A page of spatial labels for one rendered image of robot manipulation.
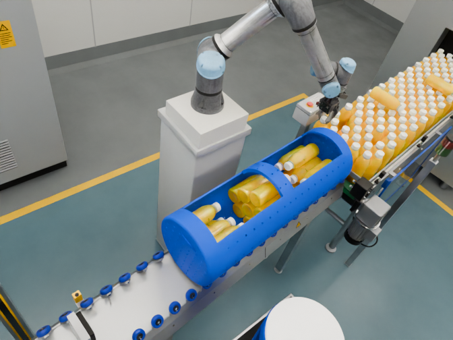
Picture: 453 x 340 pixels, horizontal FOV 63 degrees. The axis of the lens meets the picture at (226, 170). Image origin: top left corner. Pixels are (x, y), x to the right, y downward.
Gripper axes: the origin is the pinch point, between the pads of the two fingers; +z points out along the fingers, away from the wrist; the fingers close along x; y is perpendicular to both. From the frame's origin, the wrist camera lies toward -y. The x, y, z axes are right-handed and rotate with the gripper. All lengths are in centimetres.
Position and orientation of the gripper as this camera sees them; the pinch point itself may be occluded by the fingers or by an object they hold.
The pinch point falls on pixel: (324, 119)
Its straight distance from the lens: 203.5
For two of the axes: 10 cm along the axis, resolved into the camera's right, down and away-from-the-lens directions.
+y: -7.3, 4.2, -5.4
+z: -1.6, 6.6, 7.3
